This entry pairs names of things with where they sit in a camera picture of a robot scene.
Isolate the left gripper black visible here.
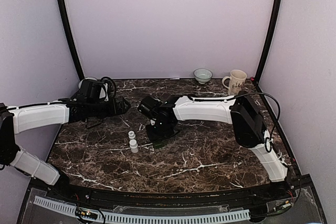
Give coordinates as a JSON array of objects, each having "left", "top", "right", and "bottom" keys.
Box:
[{"left": 87, "top": 96, "right": 131, "bottom": 119}]

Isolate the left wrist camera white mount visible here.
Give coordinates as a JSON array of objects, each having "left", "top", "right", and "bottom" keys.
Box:
[{"left": 100, "top": 77, "right": 117, "bottom": 102}]

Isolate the white slotted cable duct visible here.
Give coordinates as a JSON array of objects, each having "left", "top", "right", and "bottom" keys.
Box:
[{"left": 33, "top": 196, "right": 250, "bottom": 224}]

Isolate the pale green bowl left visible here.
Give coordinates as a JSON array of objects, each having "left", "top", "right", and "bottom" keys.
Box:
[{"left": 78, "top": 78, "right": 94, "bottom": 89}]

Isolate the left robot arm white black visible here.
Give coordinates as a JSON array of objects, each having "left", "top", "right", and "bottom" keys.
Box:
[{"left": 1, "top": 77, "right": 131, "bottom": 201}]

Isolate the cream ceramic mug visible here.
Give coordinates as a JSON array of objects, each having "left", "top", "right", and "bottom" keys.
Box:
[{"left": 222, "top": 69, "right": 247, "bottom": 95}]

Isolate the left black frame post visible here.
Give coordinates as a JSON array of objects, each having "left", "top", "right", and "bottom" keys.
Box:
[{"left": 57, "top": 0, "right": 85, "bottom": 80}]

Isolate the green weekly pill organizer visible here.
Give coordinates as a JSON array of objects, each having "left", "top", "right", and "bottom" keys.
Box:
[{"left": 153, "top": 140, "right": 169, "bottom": 150}]

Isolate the white pill bottle front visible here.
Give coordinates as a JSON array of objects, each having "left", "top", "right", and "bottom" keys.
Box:
[{"left": 129, "top": 139, "right": 139, "bottom": 153}]

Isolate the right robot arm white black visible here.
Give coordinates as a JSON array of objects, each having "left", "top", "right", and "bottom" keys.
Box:
[{"left": 138, "top": 91, "right": 290, "bottom": 200}]

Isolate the black frame post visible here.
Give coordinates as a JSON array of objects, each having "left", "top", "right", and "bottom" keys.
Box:
[
  {"left": 57, "top": 0, "right": 85, "bottom": 80},
  {"left": 254, "top": 0, "right": 281, "bottom": 86}
]

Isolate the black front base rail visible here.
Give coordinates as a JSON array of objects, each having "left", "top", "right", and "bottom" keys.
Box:
[{"left": 65, "top": 182, "right": 279, "bottom": 209}]

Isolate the pale green bowl right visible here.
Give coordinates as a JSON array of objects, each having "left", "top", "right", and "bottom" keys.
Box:
[{"left": 193, "top": 68, "right": 213, "bottom": 84}]

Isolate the right black frame post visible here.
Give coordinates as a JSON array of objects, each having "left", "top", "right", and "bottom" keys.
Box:
[{"left": 254, "top": 0, "right": 281, "bottom": 86}]

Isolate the pale green bowl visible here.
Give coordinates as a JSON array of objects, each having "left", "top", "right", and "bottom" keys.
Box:
[
  {"left": 78, "top": 78, "right": 94, "bottom": 89},
  {"left": 193, "top": 68, "right": 213, "bottom": 84}
]

